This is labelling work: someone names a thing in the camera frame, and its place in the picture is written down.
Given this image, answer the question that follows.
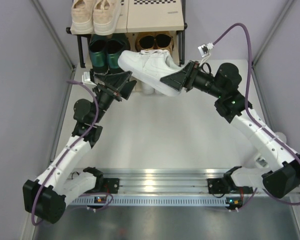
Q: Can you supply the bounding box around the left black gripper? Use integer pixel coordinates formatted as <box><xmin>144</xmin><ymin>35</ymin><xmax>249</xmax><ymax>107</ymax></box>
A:
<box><xmin>91</xmin><ymin>71</ymin><xmax>136</xmax><ymax>124</ymax></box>

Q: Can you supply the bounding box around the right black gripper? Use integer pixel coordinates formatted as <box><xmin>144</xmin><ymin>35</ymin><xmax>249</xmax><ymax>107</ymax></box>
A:
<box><xmin>160</xmin><ymin>60</ymin><xmax>225</xmax><ymax>100</ymax></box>

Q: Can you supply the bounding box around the white chunky sneaker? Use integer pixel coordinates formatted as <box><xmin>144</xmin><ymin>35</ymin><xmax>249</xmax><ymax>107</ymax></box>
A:
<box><xmin>242</xmin><ymin>131</ymin><xmax>288</xmax><ymax>168</ymax></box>
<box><xmin>118</xmin><ymin>49</ymin><xmax>182</xmax><ymax>97</ymax></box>

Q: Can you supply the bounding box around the green pointed shoe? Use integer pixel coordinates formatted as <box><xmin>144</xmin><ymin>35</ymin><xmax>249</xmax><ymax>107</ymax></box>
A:
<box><xmin>106</xmin><ymin>33</ymin><xmax>131</xmax><ymax>74</ymax></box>
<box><xmin>88</xmin><ymin>34</ymin><xmax>108</xmax><ymax>74</ymax></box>

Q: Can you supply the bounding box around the gold loafer one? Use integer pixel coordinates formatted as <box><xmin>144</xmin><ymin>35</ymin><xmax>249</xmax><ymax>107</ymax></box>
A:
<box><xmin>154</xmin><ymin>31</ymin><xmax>175</xmax><ymax>54</ymax></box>
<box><xmin>135</xmin><ymin>32</ymin><xmax>155</xmax><ymax>52</ymax></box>

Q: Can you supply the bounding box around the beige sneaker one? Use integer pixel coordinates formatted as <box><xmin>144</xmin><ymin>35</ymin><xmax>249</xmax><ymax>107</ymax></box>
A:
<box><xmin>92</xmin><ymin>0</ymin><xmax>122</xmax><ymax>36</ymax></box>
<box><xmin>71</xmin><ymin>0</ymin><xmax>95</xmax><ymax>34</ymax></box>

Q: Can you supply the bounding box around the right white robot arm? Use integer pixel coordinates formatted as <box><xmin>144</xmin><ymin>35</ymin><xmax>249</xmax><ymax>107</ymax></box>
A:
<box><xmin>160</xmin><ymin>61</ymin><xmax>300</xmax><ymax>199</ymax></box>

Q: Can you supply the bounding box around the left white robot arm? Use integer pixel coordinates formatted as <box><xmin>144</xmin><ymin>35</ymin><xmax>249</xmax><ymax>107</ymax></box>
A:
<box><xmin>22</xmin><ymin>71</ymin><xmax>137</xmax><ymax>226</ymax></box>

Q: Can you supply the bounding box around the beige black-framed shoe shelf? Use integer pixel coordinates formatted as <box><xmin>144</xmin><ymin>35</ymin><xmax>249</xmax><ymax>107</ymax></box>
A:
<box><xmin>66</xmin><ymin>0</ymin><xmax>186</xmax><ymax>65</ymax></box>

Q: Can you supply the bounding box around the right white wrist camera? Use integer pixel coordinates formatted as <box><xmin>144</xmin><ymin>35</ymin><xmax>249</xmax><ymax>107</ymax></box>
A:
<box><xmin>198</xmin><ymin>42</ymin><xmax>214</xmax><ymax>59</ymax></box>

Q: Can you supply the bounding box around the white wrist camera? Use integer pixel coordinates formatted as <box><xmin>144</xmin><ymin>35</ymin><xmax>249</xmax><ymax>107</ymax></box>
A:
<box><xmin>198</xmin><ymin>42</ymin><xmax>214</xmax><ymax>59</ymax></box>
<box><xmin>81</xmin><ymin>71</ymin><xmax>97</xmax><ymax>88</ymax></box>

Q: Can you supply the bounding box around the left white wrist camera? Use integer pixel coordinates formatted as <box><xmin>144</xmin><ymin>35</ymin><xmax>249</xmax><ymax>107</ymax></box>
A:
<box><xmin>81</xmin><ymin>71</ymin><xmax>97</xmax><ymax>88</ymax></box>

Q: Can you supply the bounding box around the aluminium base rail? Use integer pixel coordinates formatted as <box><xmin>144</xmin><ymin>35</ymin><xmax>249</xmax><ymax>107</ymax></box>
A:
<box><xmin>49</xmin><ymin>167</ymin><xmax>300</xmax><ymax>197</ymax></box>

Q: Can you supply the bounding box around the perforated grey cable duct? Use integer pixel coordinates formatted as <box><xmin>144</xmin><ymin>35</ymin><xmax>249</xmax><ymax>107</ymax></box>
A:
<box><xmin>71</xmin><ymin>195</ymin><xmax>243</xmax><ymax>207</ymax></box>

